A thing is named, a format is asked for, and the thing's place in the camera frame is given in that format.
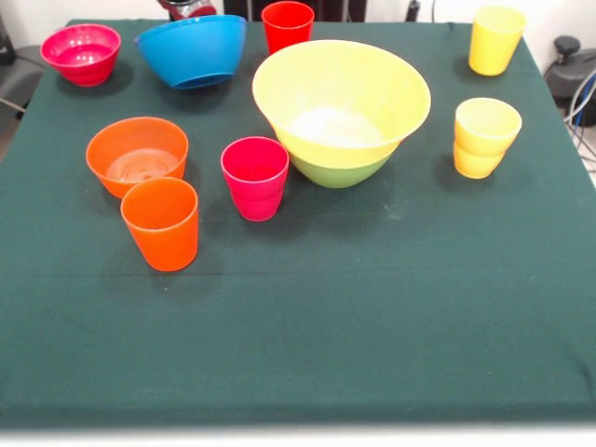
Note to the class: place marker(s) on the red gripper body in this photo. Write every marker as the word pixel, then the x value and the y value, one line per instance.
pixel 205 8

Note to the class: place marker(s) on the blue bowl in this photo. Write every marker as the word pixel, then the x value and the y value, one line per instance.
pixel 195 51

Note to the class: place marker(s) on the large yellow-orange bowl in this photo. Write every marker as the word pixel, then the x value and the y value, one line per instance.
pixel 335 79

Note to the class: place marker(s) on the red cup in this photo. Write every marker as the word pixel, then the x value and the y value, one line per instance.
pixel 286 28

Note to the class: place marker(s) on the pink bowl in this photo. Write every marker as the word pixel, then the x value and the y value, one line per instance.
pixel 81 70

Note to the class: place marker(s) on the small orange bowl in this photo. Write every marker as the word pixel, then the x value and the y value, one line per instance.
pixel 135 139

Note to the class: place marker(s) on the pink cup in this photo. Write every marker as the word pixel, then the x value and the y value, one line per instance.
pixel 253 198

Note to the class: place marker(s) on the green bowl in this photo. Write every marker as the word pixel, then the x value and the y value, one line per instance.
pixel 342 174

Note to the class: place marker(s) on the orange cup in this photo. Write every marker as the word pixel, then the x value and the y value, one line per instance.
pixel 160 233

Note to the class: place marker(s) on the bright yellow cup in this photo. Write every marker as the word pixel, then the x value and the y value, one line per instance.
pixel 493 51

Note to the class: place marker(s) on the amber yellow cup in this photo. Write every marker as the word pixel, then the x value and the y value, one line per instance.
pixel 484 139

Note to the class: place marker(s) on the dark green table cloth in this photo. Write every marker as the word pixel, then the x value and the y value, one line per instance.
pixel 326 302

